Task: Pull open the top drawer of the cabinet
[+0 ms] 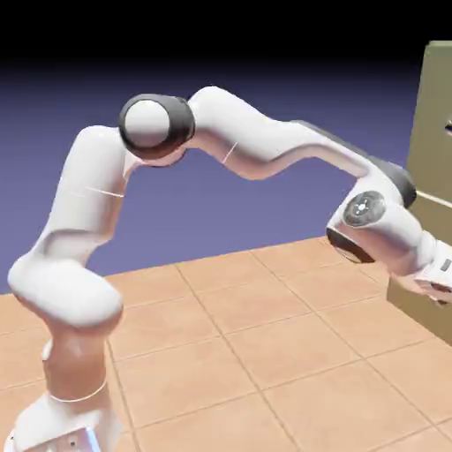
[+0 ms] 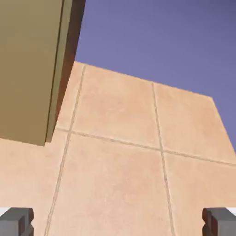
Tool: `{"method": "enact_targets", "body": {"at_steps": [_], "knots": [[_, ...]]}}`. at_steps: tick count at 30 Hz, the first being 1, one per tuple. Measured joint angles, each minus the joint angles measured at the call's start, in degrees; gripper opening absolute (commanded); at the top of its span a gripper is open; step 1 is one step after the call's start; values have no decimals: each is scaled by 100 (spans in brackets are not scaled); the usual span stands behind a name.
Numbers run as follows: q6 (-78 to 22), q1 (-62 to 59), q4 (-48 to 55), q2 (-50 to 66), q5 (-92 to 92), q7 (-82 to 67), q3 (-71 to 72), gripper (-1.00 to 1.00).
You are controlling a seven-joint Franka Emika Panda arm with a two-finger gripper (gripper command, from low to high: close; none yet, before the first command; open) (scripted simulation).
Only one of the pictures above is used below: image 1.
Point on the olive wooden cabinet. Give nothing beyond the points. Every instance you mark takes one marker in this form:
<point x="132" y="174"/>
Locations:
<point x="429" y="106"/>

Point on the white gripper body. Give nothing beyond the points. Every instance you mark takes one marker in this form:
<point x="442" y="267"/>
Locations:
<point x="438" y="287"/>

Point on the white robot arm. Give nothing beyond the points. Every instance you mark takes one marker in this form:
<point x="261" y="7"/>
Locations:
<point x="88" y="212"/>

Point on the tall olive drawer front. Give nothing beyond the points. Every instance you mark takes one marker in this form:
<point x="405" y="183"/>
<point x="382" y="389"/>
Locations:
<point x="430" y="141"/>

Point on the short olive drawer front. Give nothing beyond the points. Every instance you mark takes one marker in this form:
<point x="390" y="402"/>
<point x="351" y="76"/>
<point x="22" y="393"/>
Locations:
<point x="416" y="317"/>

